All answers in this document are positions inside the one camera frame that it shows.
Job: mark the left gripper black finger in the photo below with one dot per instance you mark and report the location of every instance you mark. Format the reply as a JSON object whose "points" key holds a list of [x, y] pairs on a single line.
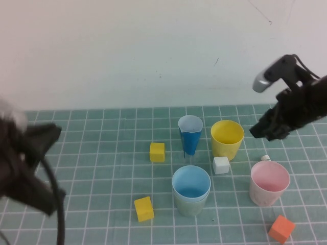
{"points": [[42, 150], [43, 131]]}

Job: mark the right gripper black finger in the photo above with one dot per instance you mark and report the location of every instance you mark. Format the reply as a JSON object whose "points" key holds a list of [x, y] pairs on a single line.
{"points": [[278, 134], [263, 125]]}

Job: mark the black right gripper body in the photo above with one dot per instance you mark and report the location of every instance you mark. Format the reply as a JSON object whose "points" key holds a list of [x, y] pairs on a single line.
{"points": [[296, 107]]}

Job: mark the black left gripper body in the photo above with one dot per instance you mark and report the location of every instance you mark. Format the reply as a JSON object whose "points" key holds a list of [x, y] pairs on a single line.
{"points": [[12, 143]]}

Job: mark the yellow plastic cup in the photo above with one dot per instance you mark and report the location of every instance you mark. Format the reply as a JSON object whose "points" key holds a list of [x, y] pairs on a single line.
{"points": [[226, 134]]}

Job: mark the pink plastic cup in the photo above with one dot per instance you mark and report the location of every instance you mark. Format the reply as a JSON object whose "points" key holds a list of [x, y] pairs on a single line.
{"points": [[265, 196]]}

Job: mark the light blue plastic cup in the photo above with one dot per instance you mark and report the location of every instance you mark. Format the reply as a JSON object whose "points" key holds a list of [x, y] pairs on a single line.
{"points": [[190, 178]]}

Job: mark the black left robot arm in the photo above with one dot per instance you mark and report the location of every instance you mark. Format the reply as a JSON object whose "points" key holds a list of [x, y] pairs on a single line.
{"points": [[25, 186]]}

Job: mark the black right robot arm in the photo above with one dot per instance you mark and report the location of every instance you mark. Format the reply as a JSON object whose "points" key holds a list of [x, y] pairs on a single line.
{"points": [[320, 97]]}

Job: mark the green white glue stick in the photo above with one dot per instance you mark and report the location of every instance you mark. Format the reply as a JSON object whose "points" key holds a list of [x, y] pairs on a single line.
{"points": [[266, 158]]}

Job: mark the white foam cube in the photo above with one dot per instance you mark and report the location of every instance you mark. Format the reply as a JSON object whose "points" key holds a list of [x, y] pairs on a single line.
{"points": [[221, 166]]}

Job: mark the green checked tablecloth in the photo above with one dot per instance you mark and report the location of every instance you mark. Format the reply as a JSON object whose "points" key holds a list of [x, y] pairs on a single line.
{"points": [[102, 178]]}

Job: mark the blue paper cone cup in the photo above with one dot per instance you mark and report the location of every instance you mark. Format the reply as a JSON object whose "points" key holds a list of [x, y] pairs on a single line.
{"points": [[189, 144]]}

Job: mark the orange foam cube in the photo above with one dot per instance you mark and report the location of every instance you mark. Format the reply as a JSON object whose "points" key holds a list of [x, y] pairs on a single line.
{"points": [[281, 229]]}

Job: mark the yellow foam cube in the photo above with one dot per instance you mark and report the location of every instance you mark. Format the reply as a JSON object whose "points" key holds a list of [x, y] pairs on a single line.
{"points": [[157, 152], [144, 209]]}

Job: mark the green plastic cup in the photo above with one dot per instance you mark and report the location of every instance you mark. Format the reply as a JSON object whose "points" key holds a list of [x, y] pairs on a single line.
{"points": [[190, 209]]}

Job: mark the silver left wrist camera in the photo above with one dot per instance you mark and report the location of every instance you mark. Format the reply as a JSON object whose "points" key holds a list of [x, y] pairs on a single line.
{"points": [[11, 112]]}

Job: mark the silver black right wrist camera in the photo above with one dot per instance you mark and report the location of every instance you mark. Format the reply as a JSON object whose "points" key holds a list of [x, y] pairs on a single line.
{"points": [[273, 74]]}

